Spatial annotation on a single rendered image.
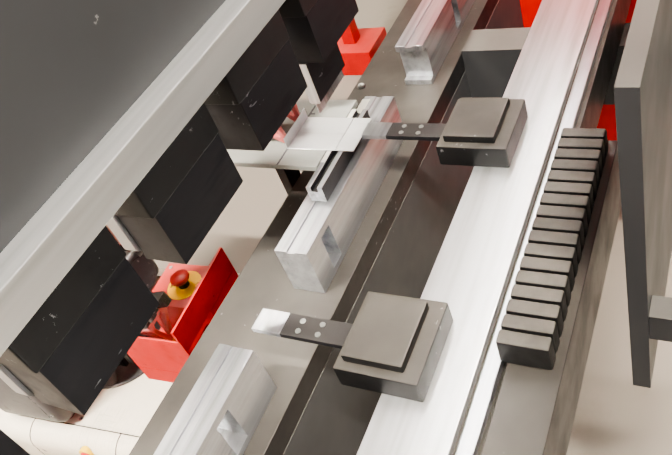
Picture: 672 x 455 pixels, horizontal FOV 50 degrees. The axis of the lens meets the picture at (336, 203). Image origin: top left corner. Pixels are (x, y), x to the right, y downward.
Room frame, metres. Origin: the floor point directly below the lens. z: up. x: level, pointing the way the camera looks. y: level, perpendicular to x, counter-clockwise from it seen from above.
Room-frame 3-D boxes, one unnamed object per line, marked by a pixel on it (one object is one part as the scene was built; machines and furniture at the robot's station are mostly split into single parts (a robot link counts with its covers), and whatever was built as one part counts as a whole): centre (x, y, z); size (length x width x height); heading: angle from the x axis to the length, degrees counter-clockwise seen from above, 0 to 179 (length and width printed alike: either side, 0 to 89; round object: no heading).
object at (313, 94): (1.02, -0.06, 1.13); 0.10 x 0.02 x 0.10; 141
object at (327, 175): (0.99, -0.04, 0.99); 0.20 x 0.03 x 0.03; 141
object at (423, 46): (1.44, -0.41, 0.92); 0.50 x 0.06 x 0.10; 141
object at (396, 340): (0.61, 0.06, 1.01); 0.26 x 0.12 x 0.05; 51
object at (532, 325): (0.60, -0.24, 1.02); 0.37 x 0.06 x 0.04; 141
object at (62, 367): (0.57, 0.30, 1.26); 0.15 x 0.09 x 0.17; 141
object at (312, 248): (0.97, -0.03, 0.92); 0.39 x 0.06 x 0.10; 141
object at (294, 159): (1.11, 0.05, 1.00); 0.26 x 0.18 x 0.01; 51
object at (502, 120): (0.92, -0.19, 1.01); 0.26 x 0.12 x 0.05; 51
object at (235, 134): (0.88, 0.05, 1.26); 0.15 x 0.09 x 0.17; 141
